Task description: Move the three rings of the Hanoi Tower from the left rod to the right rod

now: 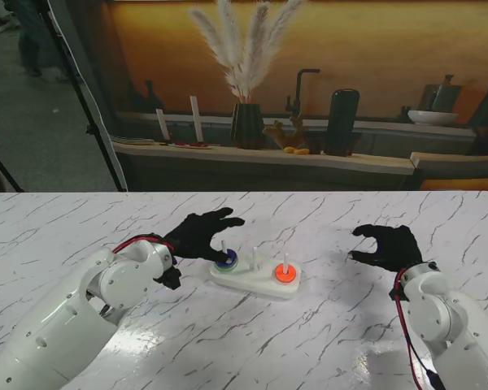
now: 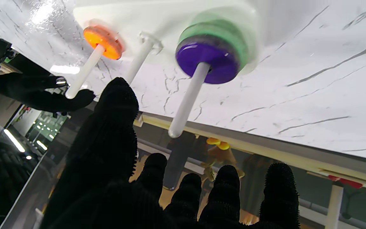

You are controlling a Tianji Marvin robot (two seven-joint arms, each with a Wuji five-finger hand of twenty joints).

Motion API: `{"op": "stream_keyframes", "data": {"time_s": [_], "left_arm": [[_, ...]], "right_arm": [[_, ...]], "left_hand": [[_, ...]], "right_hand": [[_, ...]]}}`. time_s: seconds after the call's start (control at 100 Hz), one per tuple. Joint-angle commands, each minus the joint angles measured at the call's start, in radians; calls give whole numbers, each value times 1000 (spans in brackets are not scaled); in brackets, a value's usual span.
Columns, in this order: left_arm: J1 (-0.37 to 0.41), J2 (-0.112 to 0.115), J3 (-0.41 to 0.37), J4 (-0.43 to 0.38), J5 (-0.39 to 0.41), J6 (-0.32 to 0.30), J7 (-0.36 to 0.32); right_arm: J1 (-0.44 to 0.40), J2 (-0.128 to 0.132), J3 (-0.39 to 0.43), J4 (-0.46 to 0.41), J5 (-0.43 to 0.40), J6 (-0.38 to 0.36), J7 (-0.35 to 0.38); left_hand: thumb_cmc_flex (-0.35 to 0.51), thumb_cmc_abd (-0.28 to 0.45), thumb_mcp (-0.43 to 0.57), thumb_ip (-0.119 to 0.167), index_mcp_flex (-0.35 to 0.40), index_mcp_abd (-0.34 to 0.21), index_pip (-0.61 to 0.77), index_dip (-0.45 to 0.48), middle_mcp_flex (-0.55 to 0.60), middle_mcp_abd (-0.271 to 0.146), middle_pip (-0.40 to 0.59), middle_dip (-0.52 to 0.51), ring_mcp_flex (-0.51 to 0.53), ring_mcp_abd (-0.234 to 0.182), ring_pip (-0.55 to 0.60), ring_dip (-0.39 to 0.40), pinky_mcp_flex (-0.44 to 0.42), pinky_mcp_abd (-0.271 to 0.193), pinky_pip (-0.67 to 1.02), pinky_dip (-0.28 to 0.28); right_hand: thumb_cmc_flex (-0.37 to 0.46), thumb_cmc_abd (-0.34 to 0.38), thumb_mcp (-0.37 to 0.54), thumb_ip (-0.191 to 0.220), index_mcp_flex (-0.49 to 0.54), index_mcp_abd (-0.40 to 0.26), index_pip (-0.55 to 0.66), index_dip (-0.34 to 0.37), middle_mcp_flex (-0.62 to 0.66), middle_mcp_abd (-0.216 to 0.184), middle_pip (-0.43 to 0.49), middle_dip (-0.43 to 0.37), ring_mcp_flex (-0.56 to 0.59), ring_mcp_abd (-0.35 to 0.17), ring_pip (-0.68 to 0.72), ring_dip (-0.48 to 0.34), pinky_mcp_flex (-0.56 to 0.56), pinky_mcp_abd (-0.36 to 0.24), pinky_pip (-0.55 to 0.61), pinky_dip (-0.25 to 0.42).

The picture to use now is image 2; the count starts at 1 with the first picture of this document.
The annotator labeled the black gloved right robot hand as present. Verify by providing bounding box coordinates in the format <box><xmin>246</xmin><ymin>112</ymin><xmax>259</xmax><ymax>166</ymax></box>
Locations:
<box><xmin>0</xmin><ymin>73</ymin><xmax>96</xmax><ymax>113</ymax></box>

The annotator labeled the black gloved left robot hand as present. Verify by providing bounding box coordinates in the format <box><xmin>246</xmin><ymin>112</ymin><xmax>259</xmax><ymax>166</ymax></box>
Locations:
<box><xmin>40</xmin><ymin>77</ymin><xmax>299</xmax><ymax>229</ymax></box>

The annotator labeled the small orange ring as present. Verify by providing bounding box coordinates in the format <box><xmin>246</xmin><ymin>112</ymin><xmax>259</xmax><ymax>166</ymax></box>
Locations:
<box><xmin>83</xmin><ymin>25</ymin><xmax>125</xmax><ymax>60</ymax></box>

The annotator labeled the medium purple ring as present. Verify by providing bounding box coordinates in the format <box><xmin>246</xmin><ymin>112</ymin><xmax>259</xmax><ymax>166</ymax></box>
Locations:
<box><xmin>175</xmin><ymin>41</ymin><xmax>241</xmax><ymax>85</ymax></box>

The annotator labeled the large green ring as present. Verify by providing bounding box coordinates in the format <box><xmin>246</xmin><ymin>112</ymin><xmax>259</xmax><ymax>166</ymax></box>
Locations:
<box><xmin>178</xmin><ymin>13</ymin><xmax>256</xmax><ymax>75</ymax></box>

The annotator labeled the white Hanoi base with rods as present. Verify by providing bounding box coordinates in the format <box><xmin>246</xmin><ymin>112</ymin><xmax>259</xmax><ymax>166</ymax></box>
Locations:
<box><xmin>65</xmin><ymin>0</ymin><xmax>266</xmax><ymax>139</ymax></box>

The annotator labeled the printed kitchen backdrop banner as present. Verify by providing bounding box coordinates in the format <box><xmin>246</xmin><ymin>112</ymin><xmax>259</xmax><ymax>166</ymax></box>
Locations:
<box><xmin>0</xmin><ymin>110</ymin><xmax>366</xmax><ymax>229</ymax></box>

